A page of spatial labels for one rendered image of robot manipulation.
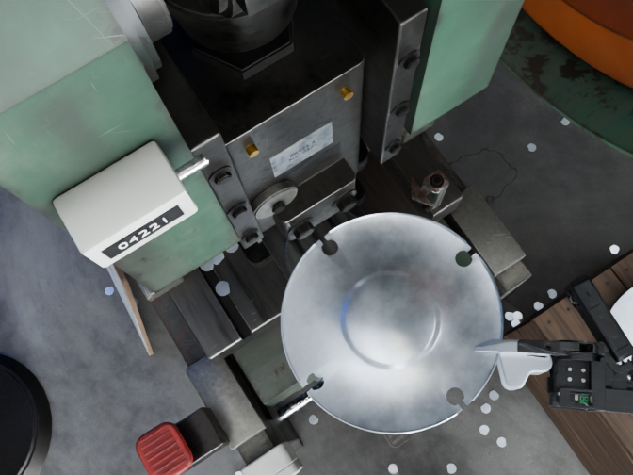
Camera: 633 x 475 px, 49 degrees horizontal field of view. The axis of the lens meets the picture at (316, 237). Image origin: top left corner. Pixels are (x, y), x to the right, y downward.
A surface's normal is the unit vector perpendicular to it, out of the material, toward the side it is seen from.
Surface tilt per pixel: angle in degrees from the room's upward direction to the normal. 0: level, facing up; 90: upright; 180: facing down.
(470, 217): 0
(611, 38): 90
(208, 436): 0
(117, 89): 90
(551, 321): 0
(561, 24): 90
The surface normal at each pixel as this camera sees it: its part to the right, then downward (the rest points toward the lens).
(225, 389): -0.04, -0.25
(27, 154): 0.54, 0.81
